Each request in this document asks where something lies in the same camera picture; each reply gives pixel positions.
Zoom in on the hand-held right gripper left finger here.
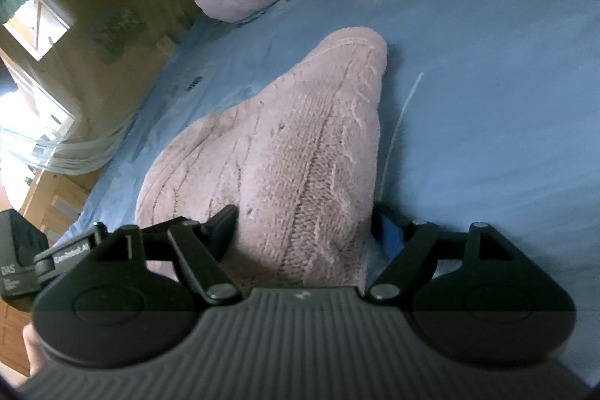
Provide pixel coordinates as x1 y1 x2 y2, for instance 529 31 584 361
41 204 241 306

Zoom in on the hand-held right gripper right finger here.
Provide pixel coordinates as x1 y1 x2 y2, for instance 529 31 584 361
366 204 564 306

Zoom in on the pink knitted cardigan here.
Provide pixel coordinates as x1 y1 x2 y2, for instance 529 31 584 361
133 25 391 289

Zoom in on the person's left hand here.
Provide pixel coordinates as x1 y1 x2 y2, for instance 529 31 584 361
21 319 50 378

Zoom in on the wooden furniture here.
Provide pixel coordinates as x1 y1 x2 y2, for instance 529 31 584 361
18 169 92 242

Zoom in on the bundled white mosquito net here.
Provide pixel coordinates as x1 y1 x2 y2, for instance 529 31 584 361
0 118 138 178

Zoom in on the white thread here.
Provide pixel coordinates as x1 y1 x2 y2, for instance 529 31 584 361
379 71 425 197

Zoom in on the blue dandelion print bedsheet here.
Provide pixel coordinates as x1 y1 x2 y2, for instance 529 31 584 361
75 0 600 375

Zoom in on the sheer printed bed curtain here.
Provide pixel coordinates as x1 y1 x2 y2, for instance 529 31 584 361
44 0 189 141

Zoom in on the window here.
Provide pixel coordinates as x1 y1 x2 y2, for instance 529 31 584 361
0 0 76 64

